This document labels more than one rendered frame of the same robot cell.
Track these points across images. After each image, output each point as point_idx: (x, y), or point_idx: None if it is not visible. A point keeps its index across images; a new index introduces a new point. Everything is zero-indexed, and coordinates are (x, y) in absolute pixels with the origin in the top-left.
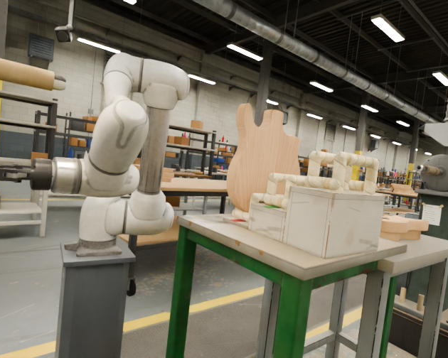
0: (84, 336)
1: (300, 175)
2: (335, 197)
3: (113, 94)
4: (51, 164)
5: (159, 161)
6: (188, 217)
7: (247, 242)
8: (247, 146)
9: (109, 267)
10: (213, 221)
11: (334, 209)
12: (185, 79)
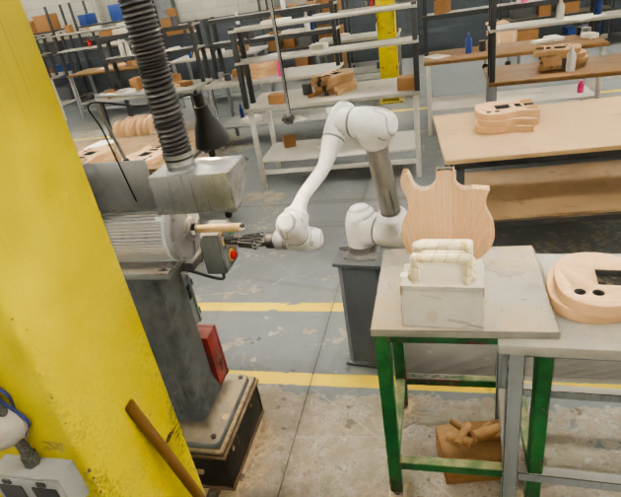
0: (356, 313)
1: (458, 240)
2: (402, 288)
3: (318, 164)
4: (271, 237)
5: (385, 191)
6: (390, 251)
7: (379, 296)
8: (410, 208)
9: (364, 270)
10: (402, 261)
11: (404, 296)
12: (383, 125)
